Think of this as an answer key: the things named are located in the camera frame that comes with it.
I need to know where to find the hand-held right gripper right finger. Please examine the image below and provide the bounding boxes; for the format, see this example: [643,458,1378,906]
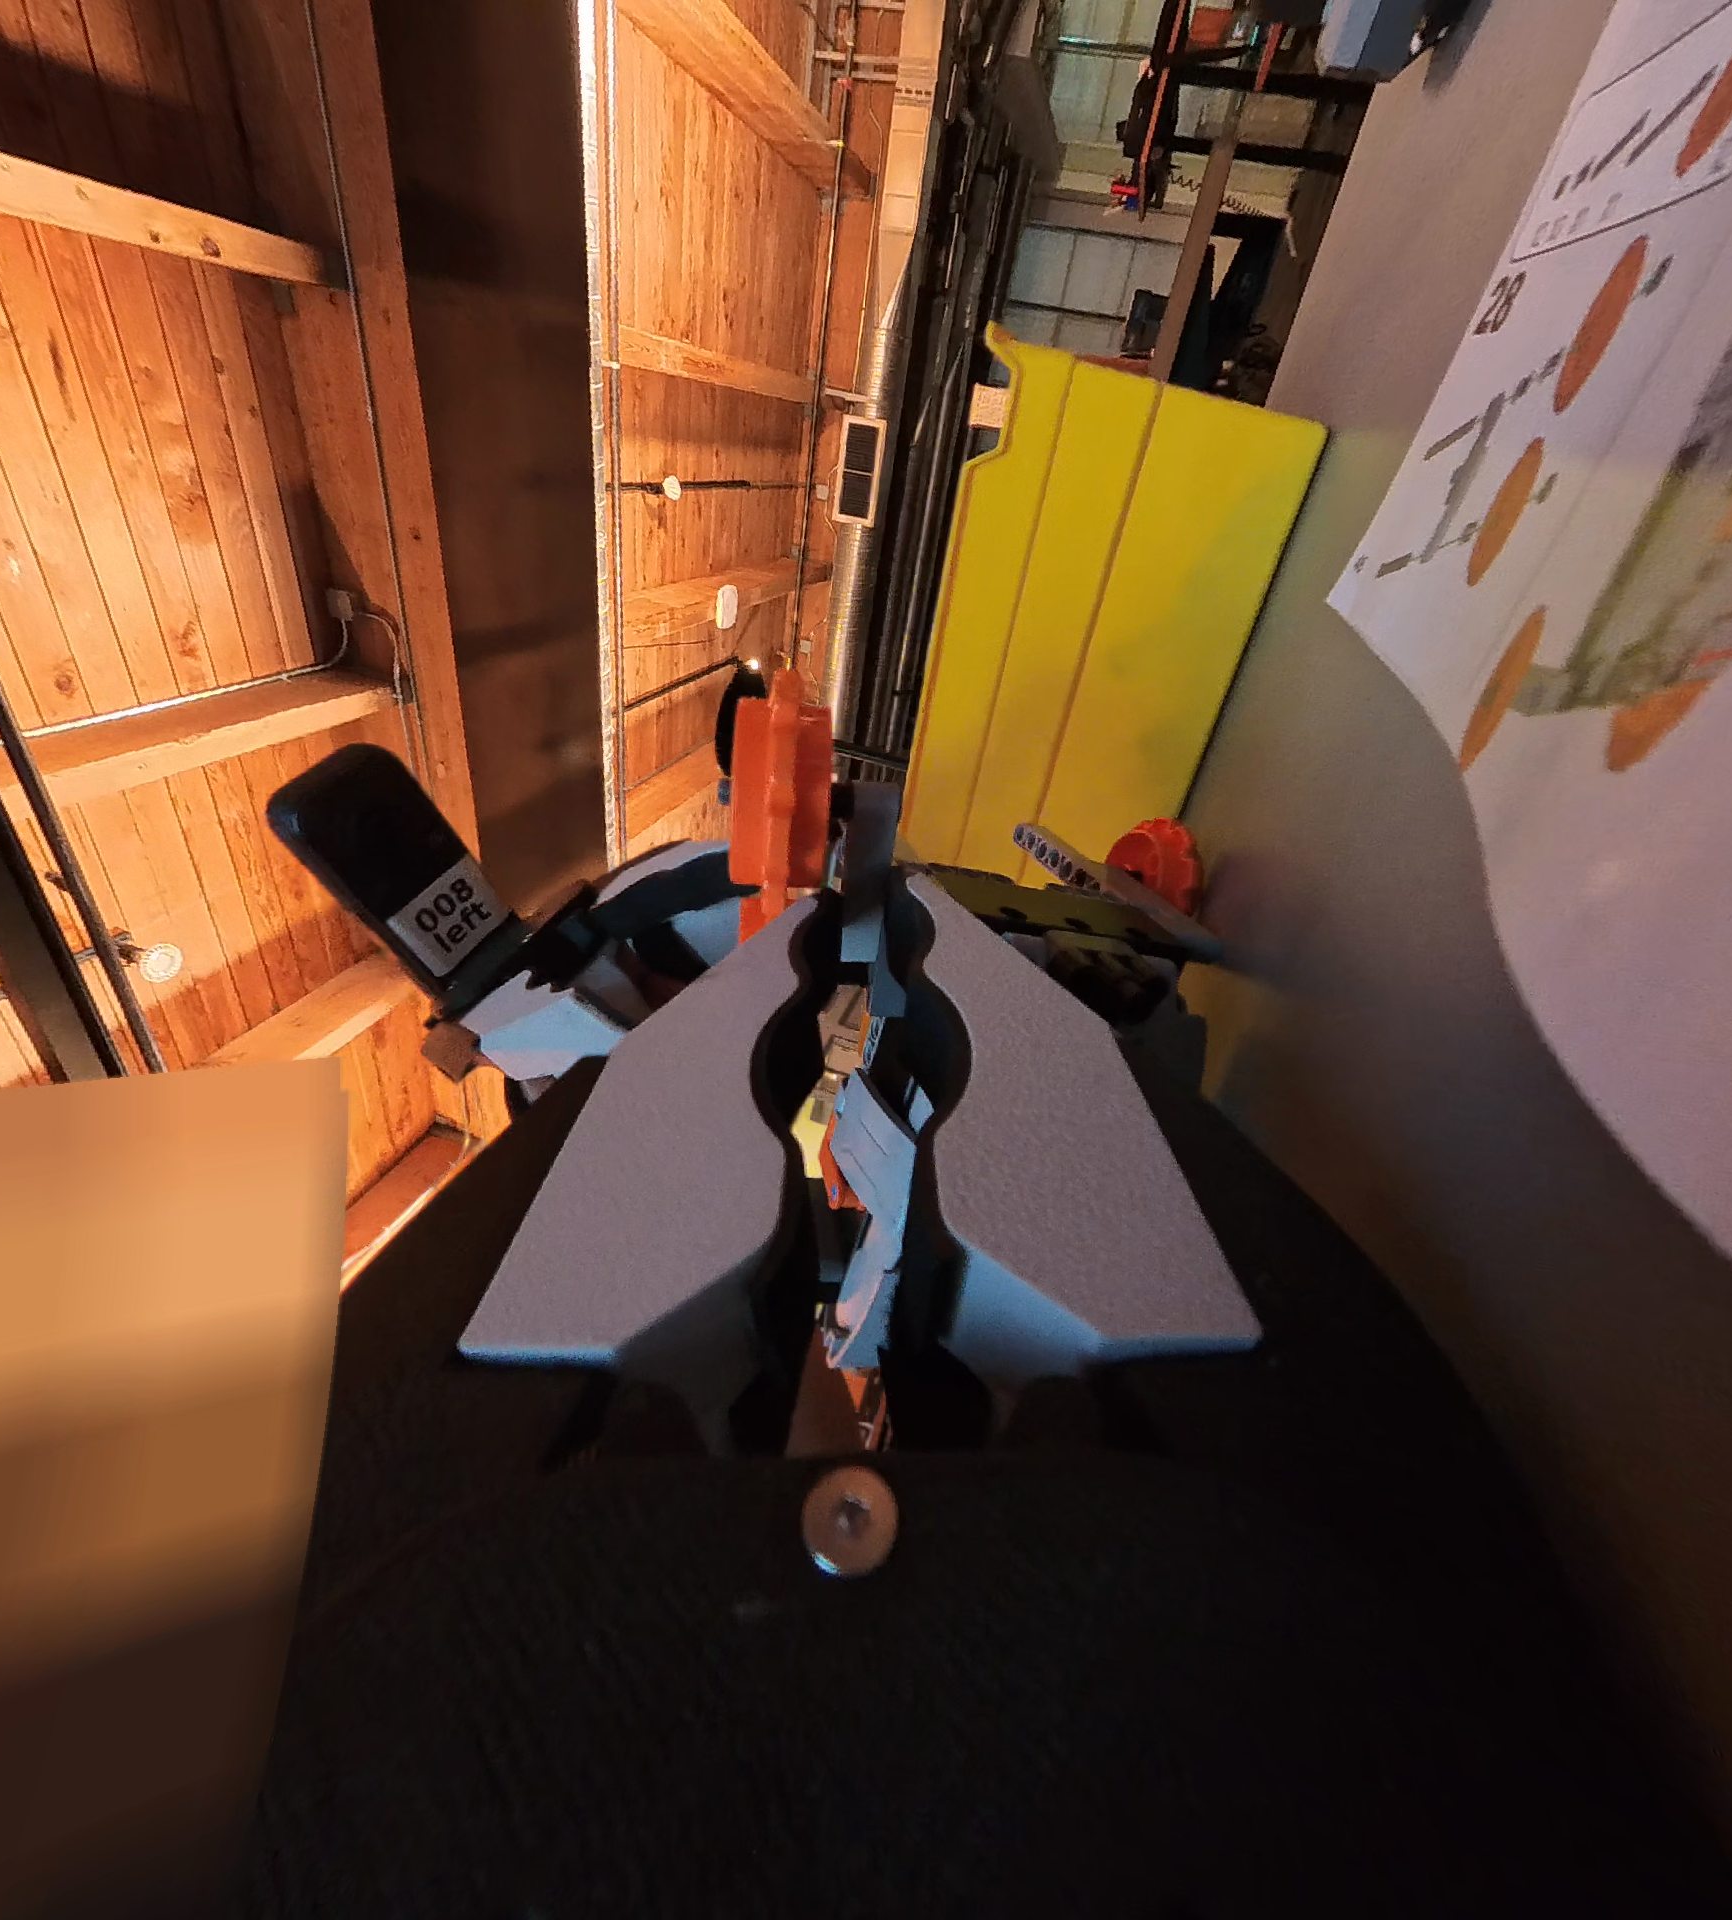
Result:
[878,874,1267,1454]

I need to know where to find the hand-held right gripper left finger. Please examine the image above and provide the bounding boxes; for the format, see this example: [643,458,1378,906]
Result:
[457,896,826,1454]

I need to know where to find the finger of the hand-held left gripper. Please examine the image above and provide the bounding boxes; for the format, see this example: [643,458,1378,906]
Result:
[588,839,763,984]

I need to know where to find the grey bracket with orange wheels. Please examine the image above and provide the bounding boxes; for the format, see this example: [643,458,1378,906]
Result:
[728,665,910,1030]

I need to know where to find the grey orange brick robot model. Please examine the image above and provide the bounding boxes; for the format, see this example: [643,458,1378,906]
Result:
[790,819,1226,1459]

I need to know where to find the yellow plastic bin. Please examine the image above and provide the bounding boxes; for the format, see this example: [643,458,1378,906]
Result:
[790,323,1329,1176]

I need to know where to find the open white instruction booklet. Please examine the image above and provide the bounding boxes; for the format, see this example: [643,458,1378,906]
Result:
[1327,0,1732,1351]

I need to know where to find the silver air duct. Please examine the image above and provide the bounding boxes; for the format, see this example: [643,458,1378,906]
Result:
[822,0,956,737]

